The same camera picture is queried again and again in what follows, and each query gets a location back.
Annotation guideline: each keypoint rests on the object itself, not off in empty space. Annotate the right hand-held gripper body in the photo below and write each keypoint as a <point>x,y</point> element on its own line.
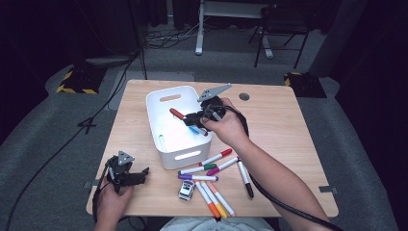
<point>213,92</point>

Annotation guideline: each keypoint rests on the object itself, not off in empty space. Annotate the person's light grey clothing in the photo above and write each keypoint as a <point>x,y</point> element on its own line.
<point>205,224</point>

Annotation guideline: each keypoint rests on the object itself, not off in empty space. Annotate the person's left hand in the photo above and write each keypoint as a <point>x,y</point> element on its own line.
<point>112,205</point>

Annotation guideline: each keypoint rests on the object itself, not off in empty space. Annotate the grey tape piece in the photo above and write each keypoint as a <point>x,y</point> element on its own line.
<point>91,184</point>
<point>327,189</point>

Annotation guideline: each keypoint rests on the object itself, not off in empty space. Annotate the white plastic bin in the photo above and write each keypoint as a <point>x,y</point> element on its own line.
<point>173,134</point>

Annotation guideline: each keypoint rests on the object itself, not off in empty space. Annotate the round grey table grommet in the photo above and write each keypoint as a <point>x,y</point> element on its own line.
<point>244,96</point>

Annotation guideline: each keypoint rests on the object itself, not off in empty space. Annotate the light green cap marker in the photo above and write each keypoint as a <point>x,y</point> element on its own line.
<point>161,141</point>

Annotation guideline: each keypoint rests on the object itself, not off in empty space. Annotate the flat grey stand base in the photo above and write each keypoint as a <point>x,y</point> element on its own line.
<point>107,61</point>

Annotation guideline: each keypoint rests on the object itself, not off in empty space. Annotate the orange cap marker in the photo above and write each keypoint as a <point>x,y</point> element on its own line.
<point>206,197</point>

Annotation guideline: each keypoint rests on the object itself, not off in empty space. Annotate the purple cap marker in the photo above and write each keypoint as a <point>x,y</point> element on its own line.
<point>198,177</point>

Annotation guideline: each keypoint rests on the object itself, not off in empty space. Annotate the dark red cap marker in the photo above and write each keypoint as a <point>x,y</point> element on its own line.
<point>175,113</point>

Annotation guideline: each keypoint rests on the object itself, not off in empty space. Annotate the white desk frame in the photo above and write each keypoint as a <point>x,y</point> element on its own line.
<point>200,29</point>

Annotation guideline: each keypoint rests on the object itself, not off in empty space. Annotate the grey curtain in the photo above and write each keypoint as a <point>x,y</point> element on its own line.
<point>340,35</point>

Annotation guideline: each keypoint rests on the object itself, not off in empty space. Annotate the yellow black striped block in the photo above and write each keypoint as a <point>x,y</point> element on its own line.
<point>80,82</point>
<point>304,85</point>

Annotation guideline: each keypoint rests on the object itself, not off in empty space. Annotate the black cap marker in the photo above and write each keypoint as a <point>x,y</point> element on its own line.
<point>245,178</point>

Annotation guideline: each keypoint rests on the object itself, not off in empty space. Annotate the peach cap marker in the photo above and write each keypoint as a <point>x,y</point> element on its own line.
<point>221,199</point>

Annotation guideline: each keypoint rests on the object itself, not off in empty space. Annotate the small toy car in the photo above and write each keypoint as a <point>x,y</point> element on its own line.
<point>186,190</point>

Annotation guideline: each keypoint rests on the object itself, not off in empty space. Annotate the black chair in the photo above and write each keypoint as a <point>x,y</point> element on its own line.
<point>282,19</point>

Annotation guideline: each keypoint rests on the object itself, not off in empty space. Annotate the magenta cap marker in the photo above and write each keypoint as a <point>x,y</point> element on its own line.
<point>223,166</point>

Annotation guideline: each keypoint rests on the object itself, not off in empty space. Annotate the yellow cap marker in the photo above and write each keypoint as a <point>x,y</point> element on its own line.
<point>213,199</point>

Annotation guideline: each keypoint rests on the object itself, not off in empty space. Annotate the black stand pole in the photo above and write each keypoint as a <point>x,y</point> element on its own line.
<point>138,38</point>

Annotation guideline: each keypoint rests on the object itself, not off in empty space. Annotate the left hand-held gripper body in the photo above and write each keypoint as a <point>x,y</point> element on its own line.
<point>125,158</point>

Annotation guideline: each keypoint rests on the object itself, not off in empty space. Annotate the person's right hand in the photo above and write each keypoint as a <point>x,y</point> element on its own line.
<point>229,128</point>

